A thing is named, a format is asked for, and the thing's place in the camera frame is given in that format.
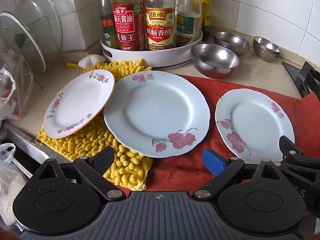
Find large clear glass pot lid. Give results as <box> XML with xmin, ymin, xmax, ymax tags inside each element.
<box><xmin>15</xmin><ymin>0</ymin><xmax>63</xmax><ymax>55</ymax></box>

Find white rimmed glass pot lid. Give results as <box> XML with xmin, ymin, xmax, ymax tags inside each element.
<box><xmin>0</xmin><ymin>12</ymin><xmax>47</xmax><ymax>74</ymax></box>

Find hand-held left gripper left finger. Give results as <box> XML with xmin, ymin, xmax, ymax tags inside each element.
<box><xmin>32</xmin><ymin>146</ymin><xmax>127</xmax><ymax>202</ymax></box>

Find clear plastic bag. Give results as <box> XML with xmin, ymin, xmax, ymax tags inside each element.
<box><xmin>0</xmin><ymin>51</ymin><xmax>34</xmax><ymax>120</ymax></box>

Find clear sauce bottle purple neck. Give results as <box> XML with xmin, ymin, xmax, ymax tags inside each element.
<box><xmin>176</xmin><ymin>0</ymin><xmax>202</xmax><ymax>47</ymax></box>

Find white round turntable tray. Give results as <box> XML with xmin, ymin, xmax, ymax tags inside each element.
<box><xmin>100</xmin><ymin>29</ymin><xmax>203</xmax><ymax>68</ymax></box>

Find yellow red label vinegar bottle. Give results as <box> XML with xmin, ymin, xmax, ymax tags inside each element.
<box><xmin>144</xmin><ymin>0</ymin><xmax>176</xmax><ymax>51</ymax></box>

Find green glass bottle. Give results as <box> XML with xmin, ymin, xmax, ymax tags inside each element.
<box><xmin>98</xmin><ymin>0</ymin><xmax>120</xmax><ymax>50</ymax></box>

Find yellow chenille mat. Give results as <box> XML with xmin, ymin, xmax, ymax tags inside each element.
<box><xmin>37</xmin><ymin>59</ymin><xmax>153</xmax><ymax>190</ymax></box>

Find large plate pink flowers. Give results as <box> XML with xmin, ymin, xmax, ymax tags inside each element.
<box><xmin>103</xmin><ymin>71</ymin><xmax>210</xmax><ymax>158</ymax></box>

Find stainless steel sink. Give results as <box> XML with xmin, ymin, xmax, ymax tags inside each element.
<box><xmin>0</xmin><ymin>122</ymin><xmax>70</xmax><ymax>165</ymax></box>

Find small plate multicoloured flowers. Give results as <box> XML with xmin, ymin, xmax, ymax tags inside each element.
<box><xmin>44</xmin><ymin>69</ymin><xmax>115</xmax><ymax>139</ymax></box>

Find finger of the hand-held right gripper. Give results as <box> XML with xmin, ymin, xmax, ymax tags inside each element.
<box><xmin>274</xmin><ymin>160</ymin><xmax>320</xmax><ymax>181</ymax></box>
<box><xmin>279</xmin><ymin>135</ymin><xmax>320</xmax><ymax>166</ymax></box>

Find small plate pink flowers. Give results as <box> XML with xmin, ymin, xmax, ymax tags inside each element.
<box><xmin>215</xmin><ymin>88</ymin><xmax>295</xmax><ymax>164</ymax></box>

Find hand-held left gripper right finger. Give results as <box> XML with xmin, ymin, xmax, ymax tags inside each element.
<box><xmin>194</xmin><ymin>149</ymin><xmax>285</xmax><ymax>202</ymax></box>

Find white plastic bag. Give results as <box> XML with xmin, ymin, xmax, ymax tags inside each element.
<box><xmin>0</xmin><ymin>142</ymin><xmax>33</xmax><ymax>228</ymax></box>

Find red label soy sauce bottle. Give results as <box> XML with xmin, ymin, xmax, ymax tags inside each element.
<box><xmin>111</xmin><ymin>0</ymin><xmax>147</xmax><ymax>52</ymax></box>

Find red cloth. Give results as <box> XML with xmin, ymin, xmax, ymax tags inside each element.
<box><xmin>117</xmin><ymin>74</ymin><xmax>320</xmax><ymax>195</ymax></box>

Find stainless steel bowl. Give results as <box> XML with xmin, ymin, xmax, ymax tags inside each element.
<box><xmin>253</xmin><ymin>36</ymin><xmax>282</xmax><ymax>62</ymax></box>
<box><xmin>214</xmin><ymin>32</ymin><xmax>250</xmax><ymax>57</ymax></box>
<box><xmin>191</xmin><ymin>44</ymin><xmax>240</xmax><ymax>79</ymax></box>

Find yellow green label oil bottle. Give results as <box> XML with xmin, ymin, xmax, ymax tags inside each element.
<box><xmin>200</xmin><ymin>0</ymin><xmax>213</xmax><ymax>42</ymax></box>

